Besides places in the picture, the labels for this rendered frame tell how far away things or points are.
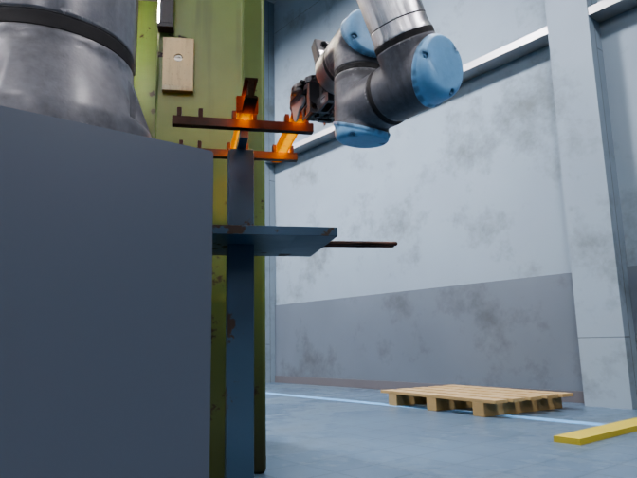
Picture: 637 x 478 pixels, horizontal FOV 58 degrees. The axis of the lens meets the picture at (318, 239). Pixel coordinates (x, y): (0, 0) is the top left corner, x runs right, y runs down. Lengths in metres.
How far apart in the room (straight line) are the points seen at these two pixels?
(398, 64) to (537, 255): 3.87
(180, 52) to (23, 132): 1.44
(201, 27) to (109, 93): 1.44
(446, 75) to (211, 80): 1.10
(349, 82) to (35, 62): 0.57
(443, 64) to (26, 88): 0.56
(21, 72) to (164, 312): 0.20
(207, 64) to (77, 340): 1.50
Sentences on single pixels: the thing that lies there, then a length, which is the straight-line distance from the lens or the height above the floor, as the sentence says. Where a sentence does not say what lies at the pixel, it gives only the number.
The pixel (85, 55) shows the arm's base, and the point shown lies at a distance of 0.51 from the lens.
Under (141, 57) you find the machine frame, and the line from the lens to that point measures 2.27.
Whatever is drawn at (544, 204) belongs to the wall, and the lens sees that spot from 4.66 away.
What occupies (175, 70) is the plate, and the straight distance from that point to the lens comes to 1.84.
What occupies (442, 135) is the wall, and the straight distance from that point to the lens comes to 5.38.
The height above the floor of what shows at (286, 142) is 0.94.
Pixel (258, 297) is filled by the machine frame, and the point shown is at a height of 0.61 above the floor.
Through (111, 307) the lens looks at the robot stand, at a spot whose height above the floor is 0.47.
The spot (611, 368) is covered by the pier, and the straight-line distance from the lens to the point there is 4.21.
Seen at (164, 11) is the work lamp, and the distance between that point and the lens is 1.91.
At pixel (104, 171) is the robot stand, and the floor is 0.57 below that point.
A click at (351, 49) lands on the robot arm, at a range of 0.98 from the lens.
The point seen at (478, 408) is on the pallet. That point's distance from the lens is 3.65.
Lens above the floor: 0.44
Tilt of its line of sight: 10 degrees up
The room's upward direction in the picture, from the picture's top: 1 degrees counter-clockwise
